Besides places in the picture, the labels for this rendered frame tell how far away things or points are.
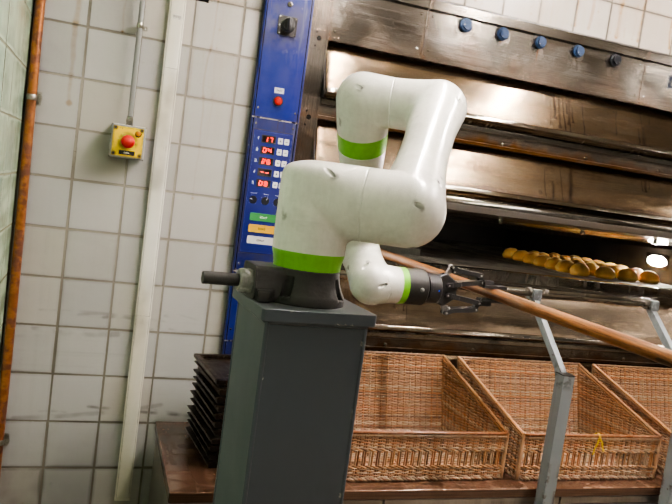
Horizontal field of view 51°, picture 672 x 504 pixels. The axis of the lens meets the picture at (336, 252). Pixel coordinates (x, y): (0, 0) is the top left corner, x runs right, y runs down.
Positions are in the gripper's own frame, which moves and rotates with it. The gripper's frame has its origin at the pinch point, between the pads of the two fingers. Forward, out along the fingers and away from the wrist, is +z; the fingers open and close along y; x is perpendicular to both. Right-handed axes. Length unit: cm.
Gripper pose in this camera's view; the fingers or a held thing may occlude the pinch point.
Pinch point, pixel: (492, 293)
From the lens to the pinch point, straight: 189.1
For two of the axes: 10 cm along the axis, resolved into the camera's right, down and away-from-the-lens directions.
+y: -1.4, 9.9, 0.9
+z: 9.4, 1.0, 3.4
